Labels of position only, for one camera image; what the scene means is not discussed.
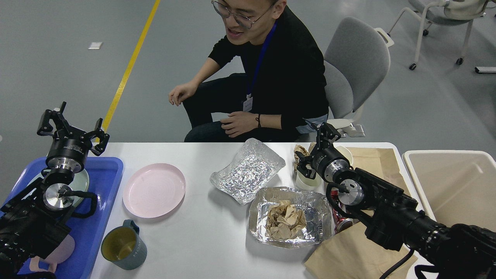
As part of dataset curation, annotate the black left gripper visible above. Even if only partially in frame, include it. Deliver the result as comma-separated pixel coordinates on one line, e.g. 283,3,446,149
37,102,110,173

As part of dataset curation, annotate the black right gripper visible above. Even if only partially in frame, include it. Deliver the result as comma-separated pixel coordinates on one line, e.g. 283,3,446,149
297,122,350,183

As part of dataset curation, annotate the pink plate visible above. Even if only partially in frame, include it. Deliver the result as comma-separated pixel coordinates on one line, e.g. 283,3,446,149
122,163,186,219

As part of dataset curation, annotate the dark teal mug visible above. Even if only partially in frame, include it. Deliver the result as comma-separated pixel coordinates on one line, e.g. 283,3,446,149
101,219,147,270

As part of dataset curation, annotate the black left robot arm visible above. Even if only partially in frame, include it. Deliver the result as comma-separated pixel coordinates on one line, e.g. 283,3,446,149
0,102,110,279

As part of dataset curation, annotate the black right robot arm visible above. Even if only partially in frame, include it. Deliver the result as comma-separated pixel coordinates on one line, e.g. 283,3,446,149
296,122,496,279

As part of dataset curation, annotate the small crumpled brown paper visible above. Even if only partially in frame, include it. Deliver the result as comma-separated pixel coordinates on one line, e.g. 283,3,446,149
293,142,317,172

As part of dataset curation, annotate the white paper cup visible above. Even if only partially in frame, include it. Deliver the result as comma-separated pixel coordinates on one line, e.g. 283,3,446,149
295,171,323,192
335,145,354,165

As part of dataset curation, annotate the green plate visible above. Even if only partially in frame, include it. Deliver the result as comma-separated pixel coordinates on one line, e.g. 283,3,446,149
28,169,89,207

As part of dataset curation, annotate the empty crumpled foil tray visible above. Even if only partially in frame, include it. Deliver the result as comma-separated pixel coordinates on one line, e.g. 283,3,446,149
210,138,286,205

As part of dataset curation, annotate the foil tray with paper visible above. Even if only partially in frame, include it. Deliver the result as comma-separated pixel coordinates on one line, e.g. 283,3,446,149
248,187,334,249

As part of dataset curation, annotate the crumpled brown paper ball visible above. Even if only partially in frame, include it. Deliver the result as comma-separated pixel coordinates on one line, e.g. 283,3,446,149
265,200,307,240

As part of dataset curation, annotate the crushed red soda can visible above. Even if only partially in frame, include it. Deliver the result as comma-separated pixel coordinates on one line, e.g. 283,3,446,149
331,188,354,234

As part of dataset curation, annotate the person in black clothes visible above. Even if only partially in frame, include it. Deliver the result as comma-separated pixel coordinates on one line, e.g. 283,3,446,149
169,0,329,142

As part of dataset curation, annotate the white floor tag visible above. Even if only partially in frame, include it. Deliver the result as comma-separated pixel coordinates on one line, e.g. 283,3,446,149
88,42,103,50

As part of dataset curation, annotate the grey office chair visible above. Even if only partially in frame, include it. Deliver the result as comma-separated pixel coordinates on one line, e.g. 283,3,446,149
324,17,393,137

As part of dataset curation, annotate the brown paper bag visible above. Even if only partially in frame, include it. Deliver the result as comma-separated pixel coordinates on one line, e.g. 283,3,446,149
305,146,417,279

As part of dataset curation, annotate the pink mug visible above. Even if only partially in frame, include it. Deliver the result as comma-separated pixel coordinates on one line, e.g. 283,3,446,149
29,234,76,273

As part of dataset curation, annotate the beige plastic bin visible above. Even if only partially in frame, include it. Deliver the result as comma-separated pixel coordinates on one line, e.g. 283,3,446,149
403,150,496,231

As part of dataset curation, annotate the white object at right edge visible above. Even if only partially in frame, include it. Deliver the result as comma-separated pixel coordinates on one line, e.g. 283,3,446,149
474,66,496,74

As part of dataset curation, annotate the grey chair in background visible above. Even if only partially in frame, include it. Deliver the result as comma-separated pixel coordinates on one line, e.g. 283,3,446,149
387,0,489,71

